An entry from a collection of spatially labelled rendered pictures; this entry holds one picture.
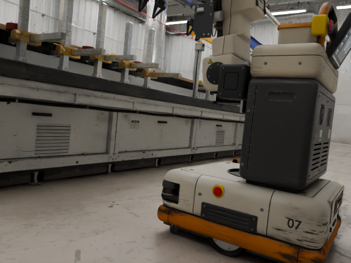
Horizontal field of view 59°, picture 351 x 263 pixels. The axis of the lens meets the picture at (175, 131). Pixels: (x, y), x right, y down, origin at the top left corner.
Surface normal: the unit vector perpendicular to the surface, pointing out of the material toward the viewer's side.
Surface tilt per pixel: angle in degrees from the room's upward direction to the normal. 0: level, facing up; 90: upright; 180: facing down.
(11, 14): 90
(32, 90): 90
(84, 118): 90
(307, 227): 90
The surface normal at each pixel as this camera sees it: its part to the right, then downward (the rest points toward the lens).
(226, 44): -0.55, -0.01
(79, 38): 0.83, 0.11
